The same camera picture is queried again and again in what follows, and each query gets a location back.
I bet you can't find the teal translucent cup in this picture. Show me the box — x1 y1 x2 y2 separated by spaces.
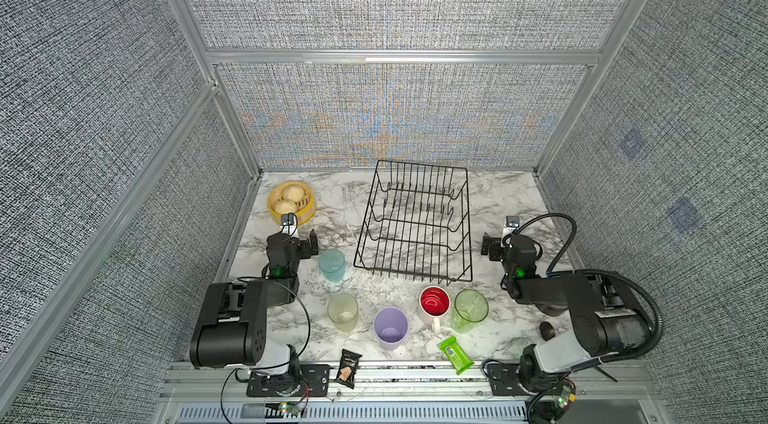
318 249 346 283

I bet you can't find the pale yellow-green frosted cup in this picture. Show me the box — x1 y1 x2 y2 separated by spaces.
327 293 359 332

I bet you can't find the white mug red inside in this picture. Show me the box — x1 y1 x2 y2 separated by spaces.
418 286 451 332

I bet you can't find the lavender plastic cup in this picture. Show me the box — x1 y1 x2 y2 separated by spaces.
373 307 409 350

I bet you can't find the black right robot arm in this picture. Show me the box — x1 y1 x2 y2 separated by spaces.
481 232 663 394

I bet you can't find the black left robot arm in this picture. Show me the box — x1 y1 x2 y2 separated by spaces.
189 231 329 399

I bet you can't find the lower steamed bun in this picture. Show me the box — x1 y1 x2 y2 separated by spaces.
273 200 298 215

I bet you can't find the steamed bun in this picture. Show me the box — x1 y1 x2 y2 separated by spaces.
282 184 306 203
273 200 298 215

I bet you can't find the yellow bamboo steamer basket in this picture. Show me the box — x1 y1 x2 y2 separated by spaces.
267 181 316 225

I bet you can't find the upper steamed bun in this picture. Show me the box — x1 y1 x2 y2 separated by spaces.
282 184 306 203

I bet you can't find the green transparent glass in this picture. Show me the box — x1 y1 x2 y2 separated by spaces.
451 289 490 333

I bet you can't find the green snack packet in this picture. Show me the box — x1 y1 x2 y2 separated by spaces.
438 336 474 375

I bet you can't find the black snack packet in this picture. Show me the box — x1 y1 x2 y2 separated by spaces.
334 349 362 389

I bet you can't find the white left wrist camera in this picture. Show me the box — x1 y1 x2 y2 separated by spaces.
280 212 299 237

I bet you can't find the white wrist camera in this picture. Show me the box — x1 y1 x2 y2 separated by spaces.
502 215 520 237
280 212 299 237

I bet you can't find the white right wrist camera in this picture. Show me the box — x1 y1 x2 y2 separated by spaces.
502 215 520 237

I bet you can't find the black wire dish rack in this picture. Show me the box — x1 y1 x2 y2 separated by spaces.
353 159 473 285

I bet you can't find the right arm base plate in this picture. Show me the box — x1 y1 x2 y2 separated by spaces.
482 361 528 397

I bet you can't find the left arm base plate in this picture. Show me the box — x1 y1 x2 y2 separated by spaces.
246 364 331 399

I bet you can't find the aluminium front rail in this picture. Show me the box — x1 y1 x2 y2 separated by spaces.
150 360 673 423

